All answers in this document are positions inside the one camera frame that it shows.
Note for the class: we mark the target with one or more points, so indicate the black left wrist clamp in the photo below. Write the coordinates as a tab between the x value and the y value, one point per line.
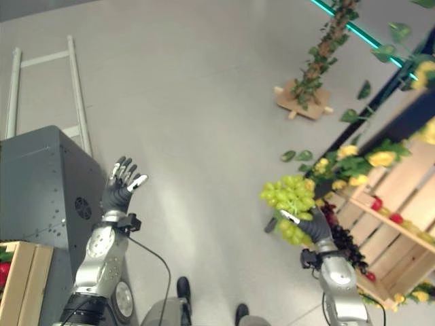
130	222

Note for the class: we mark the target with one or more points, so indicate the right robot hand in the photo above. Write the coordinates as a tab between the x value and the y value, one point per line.
317	227

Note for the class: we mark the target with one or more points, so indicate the yellow green fruit row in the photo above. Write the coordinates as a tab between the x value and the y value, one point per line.
419	232

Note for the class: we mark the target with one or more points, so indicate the tall wooden crate shelf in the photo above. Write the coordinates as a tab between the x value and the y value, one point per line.
391	244

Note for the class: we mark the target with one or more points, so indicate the green grape bunch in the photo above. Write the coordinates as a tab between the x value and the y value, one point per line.
289	195

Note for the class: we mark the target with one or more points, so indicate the red fruit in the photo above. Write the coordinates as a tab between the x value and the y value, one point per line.
3	273

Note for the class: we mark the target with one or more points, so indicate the robot leg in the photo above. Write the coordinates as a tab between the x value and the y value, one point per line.
248	317
170	310

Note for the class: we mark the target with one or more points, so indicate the round silver caster wheel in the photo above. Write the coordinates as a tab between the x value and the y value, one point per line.
123	302

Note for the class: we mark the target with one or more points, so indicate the wooden pole base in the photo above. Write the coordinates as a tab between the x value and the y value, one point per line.
289	96

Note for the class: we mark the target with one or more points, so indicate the black right wrist clamp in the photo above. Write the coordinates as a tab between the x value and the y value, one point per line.
308	258

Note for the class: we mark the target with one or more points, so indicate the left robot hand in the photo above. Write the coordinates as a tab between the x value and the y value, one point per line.
117	197

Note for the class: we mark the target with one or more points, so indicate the black wrist clamp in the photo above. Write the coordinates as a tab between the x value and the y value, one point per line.
130	222
308	258

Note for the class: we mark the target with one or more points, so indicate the right robot leg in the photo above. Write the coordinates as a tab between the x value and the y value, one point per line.
248	317

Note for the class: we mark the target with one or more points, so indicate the teal light strip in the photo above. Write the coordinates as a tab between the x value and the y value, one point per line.
360	31

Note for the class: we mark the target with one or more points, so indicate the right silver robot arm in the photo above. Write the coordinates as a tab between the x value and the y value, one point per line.
340	282

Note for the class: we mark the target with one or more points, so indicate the yellow flower garland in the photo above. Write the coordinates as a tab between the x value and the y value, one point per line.
380	158

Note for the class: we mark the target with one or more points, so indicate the left robot leg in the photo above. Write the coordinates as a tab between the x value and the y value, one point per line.
170	310

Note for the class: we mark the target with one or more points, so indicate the white metal rack frame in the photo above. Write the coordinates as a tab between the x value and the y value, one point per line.
76	88

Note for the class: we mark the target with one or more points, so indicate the black shelf frame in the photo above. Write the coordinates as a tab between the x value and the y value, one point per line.
384	98

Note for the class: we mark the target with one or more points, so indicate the grey metal cabinet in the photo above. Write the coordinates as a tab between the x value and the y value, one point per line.
37	183

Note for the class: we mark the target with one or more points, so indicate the small wooden crate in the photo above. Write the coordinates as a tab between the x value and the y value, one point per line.
29	285

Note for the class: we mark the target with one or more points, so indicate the ivy covered pole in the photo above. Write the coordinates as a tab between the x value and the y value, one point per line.
326	44

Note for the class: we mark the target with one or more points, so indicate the red apple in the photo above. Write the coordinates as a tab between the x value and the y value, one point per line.
376	203
370	276
396	218

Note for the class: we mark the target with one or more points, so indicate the dark purple grape bunch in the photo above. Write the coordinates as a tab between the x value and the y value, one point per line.
345	239

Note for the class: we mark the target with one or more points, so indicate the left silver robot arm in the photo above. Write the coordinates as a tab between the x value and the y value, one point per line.
98	251

